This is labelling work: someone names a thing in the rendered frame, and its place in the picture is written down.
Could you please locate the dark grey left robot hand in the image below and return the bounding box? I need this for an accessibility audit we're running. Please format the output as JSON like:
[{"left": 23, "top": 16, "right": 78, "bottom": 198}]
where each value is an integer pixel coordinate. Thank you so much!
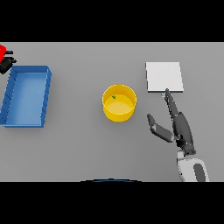
[{"left": 0, "top": 50, "right": 18, "bottom": 75}]

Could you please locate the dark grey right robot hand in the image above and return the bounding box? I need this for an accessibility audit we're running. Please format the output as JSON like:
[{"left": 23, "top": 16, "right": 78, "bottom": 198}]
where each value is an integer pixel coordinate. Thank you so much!
[{"left": 146, "top": 87, "right": 197, "bottom": 156}]

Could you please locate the red beaker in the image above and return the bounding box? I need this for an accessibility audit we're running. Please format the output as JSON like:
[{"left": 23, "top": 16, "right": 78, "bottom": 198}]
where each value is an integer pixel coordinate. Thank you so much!
[{"left": 0, "top": 44, "right": 8, "bottom": 63}]

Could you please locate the pale square measuring scale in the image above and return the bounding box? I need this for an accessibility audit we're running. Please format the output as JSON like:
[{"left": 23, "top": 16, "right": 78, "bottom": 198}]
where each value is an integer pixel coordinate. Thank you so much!
[{"left": 145, "top": 61, "right": 185, "bottom": 94}]

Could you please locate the yellow bowl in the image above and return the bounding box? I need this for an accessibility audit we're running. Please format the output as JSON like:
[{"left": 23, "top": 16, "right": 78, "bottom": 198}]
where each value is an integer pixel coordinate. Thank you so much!
[{"left": 101, "top": 84, "right": 137, "bottom": 123}]

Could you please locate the blue tray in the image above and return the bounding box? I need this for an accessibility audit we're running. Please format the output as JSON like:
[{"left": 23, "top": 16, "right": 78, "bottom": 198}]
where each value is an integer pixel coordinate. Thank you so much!
[{"left": 0, "top": 65, "right": 53, "bottom": 129}]

